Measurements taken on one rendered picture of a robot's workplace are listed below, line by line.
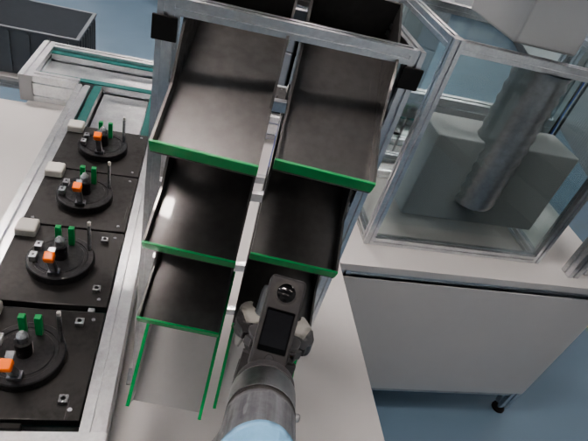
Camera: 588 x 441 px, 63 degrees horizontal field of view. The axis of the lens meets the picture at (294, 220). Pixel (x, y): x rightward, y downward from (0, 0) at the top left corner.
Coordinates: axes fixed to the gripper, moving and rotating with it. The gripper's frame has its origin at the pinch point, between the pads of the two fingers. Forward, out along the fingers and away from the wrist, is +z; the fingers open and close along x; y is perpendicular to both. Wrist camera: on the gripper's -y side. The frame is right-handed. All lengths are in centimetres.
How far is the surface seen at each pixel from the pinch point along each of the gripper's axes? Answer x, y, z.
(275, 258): -2.8, -8.8, -3.5
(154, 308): -18.7, 7.2, 3.3
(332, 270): 5.6, -9.5, -2.9
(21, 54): -143, -18, 173
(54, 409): -31.2, 31.9, 5.7
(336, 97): -1.4, -33.0, 0.2
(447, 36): 24, -60, 61
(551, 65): 53, -62, 63
